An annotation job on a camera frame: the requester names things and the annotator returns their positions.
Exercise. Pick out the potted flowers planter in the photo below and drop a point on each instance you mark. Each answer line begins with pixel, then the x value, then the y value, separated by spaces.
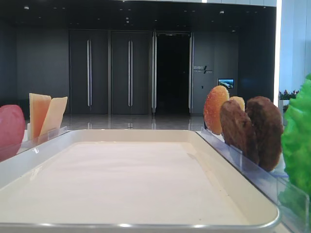
pixel 284 98

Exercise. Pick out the dark double door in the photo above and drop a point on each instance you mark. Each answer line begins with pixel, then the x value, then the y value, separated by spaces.
pixel 88 72
pixel 130 73

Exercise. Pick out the green lettuce leaf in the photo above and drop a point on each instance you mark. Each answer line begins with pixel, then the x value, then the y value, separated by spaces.
pixel 296 148

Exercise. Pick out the clear acrylic rail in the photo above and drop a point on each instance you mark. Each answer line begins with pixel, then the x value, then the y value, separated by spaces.
pixel 36 139
pixel 255 167

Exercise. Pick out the orange cheese slice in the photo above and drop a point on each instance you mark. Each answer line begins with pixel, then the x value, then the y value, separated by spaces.
pixel 39 105

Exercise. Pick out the clear acrylic left rail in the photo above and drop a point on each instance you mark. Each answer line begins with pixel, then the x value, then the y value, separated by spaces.
pixel 36 139

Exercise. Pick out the small golden bun slice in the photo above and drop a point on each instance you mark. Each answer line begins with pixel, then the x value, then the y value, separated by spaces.
pixel 239 100

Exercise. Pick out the thin brown meat patty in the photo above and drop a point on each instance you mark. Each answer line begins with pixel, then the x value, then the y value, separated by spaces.
pixel 238 130

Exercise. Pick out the pale yellow cheese slice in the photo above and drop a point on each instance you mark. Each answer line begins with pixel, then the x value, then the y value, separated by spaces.
pixel 54 115

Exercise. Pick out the large golden bun top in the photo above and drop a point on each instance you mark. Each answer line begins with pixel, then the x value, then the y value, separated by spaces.
pixel 216 97

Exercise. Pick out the clear acrylic right rail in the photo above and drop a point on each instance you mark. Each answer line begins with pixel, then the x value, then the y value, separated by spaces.
pixel 255 167

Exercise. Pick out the wall mounted display screen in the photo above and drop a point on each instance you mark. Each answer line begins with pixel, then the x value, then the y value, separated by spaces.
pixel 228 83

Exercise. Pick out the dark double door middle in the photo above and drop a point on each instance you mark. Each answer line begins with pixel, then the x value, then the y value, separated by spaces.
pixel 130 73

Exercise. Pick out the dark double door left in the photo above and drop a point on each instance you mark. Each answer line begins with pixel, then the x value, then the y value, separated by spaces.
pixel 88 72

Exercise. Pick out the white rectangular metal tray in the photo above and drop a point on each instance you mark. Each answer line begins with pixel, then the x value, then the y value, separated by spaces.
pixel 129 181

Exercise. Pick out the thick brown meat patty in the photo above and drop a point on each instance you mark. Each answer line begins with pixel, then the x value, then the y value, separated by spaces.
pixel 267 122

